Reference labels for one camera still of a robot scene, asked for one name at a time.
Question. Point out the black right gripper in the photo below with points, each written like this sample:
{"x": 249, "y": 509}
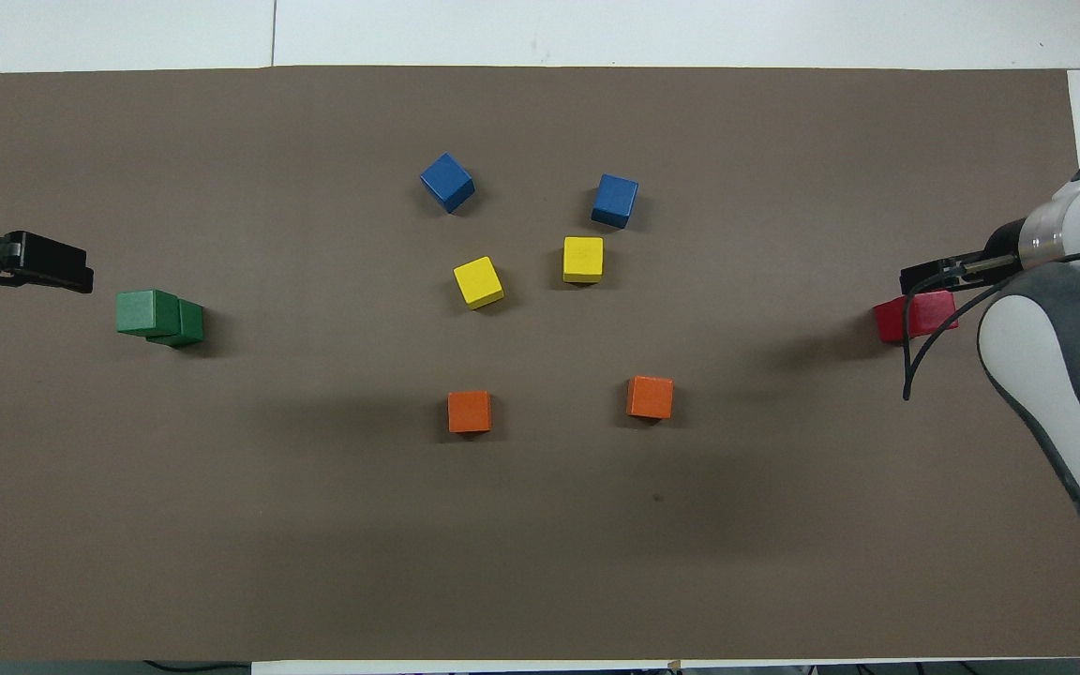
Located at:
{"x": 995, "y": 255}

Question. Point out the red wooden cube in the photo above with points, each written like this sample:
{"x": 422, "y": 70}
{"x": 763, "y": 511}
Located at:
{"x": 887, "y": 321}
{"x": 934, "y": 314}

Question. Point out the green wooden cube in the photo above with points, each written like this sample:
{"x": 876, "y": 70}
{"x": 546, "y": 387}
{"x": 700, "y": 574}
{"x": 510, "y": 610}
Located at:
{"x": 191, "y": 326}
{"x": 146, "y": 312}

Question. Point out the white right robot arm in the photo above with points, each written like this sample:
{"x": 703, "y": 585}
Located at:
{"x": 1046, "y": 356}

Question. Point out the orange wooden cube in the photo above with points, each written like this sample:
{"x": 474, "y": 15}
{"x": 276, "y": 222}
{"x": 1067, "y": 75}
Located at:
{"x": 470, "y": 411}
{"x": 650, "y": 397}

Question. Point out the brown paper table mat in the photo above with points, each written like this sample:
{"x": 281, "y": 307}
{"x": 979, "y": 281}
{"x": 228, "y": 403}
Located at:
{"x": 221, "y": 516}

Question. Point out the blue wooden cube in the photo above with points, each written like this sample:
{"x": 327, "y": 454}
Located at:
{"x": 615, "y": 200}
{"x": 447, "y": 183}

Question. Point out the yellow wooden cube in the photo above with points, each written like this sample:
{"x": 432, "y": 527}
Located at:
{"x": 583, "y": 259}
{"x": 479, "y": 281}

